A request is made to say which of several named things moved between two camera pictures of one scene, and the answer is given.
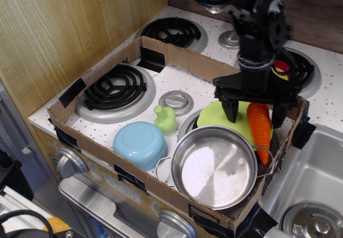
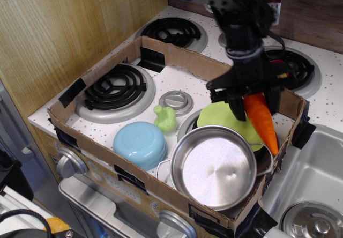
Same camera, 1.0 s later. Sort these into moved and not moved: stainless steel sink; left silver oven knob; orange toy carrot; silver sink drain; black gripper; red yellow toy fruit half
Moved: black gripper; orange toy carrot
Not moved: stainless steel sink; silver sink drain; red yellow toy fruit half; left silver oven knob
